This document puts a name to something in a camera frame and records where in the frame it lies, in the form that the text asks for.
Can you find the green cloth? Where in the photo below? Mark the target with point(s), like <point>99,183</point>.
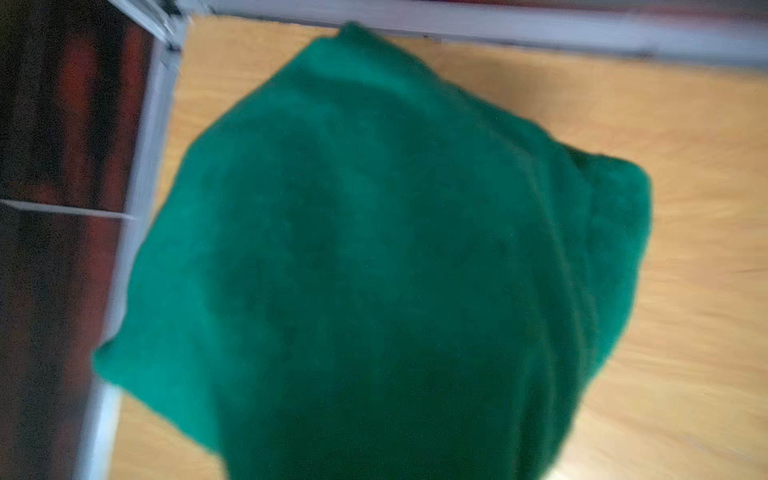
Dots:
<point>363,271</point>

